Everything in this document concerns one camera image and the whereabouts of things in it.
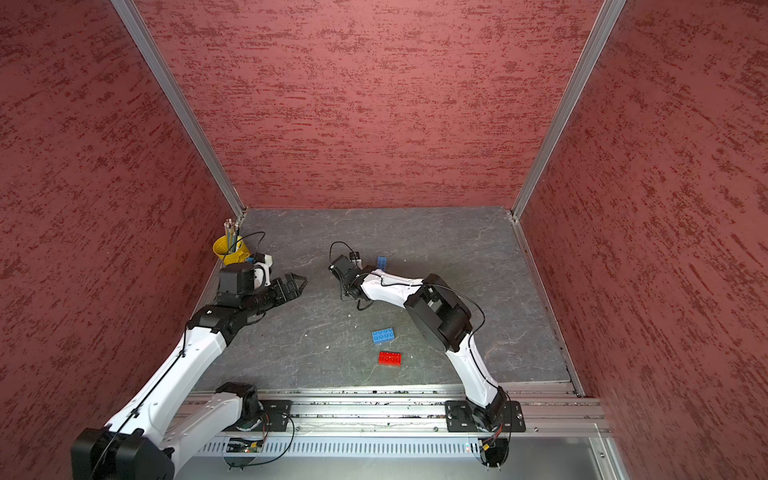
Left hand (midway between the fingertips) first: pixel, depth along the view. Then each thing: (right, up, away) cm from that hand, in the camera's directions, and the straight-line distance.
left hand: (295, 291), depth 81 cm
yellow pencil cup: (-31, +11, +17) cm, 37 cm away
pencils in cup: (-24, +16, +12) cm, 31 cm away
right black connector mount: (+52, -37, -10) cm, 65 cm away
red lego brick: (+27, -19, +1) cm, 33 cm away
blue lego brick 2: (+24, -14, +6) cm, 29 cm away
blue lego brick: (+23, +6, +23) cm, 33 cm away
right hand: (+15, -4, +16) cm, 22 cm away
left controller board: (-11, -37, -9) cm, 39 cm away
